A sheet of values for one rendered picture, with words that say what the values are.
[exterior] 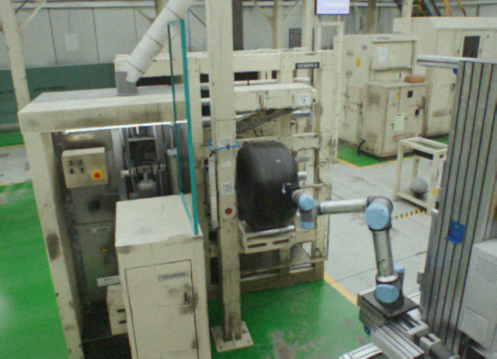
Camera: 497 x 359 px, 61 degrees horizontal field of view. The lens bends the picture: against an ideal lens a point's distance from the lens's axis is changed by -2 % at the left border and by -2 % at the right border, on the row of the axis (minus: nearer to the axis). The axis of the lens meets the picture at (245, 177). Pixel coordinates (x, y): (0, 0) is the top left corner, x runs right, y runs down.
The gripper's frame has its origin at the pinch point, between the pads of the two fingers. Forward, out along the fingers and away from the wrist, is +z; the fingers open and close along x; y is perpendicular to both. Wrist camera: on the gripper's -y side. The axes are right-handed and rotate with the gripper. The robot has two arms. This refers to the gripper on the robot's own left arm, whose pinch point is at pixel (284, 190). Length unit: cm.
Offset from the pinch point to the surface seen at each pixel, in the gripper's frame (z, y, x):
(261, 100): 42, 52, 0
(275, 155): 12.3, 20.0, 1.5
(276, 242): 18.3, -40.8, -0.7
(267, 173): 4.4, 10.5, 9.3
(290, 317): 49, -119, -21
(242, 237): 13.6, -31.8, 23.8
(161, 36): 40, 93, 63
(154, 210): -11, 0, 78
